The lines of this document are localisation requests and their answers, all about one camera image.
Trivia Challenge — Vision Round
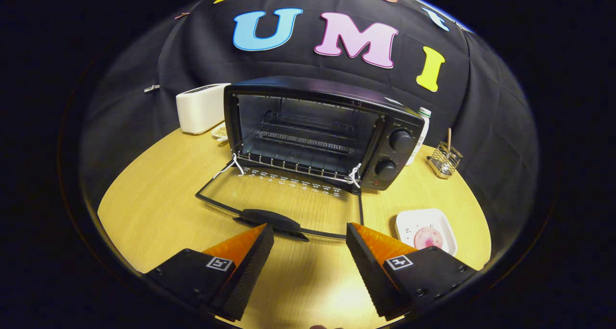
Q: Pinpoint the white square plate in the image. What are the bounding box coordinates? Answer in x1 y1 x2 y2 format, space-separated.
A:
395 208 458 256

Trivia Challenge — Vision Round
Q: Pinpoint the white bread toaster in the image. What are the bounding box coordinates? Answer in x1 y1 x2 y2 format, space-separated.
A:
176 83 231 135

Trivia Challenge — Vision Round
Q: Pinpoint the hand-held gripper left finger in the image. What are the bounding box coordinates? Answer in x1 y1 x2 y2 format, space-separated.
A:
142 223 275 321

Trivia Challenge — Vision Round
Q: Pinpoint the black backdrop cloth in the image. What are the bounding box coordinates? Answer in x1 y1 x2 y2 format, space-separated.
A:
79 0 539 233

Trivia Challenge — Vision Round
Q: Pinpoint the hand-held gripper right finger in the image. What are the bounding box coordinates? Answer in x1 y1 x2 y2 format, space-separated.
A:
346 222 482 321

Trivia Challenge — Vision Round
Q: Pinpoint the metal oven wire rack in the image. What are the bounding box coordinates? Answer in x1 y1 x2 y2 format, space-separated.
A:
238 125 361 183

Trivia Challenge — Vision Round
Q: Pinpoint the metal wire holder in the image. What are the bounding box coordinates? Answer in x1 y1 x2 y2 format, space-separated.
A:
426 141 463 179

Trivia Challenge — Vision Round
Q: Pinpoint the pink round ham slice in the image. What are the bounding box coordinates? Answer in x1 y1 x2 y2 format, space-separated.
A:
414 227 444 251

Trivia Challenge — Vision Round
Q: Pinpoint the black toaster oven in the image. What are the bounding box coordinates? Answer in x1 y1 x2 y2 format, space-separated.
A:
195 76 426 242

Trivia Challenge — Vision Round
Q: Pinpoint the white plastic bottle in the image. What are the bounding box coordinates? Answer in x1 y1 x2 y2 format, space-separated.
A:
405 107 432 166

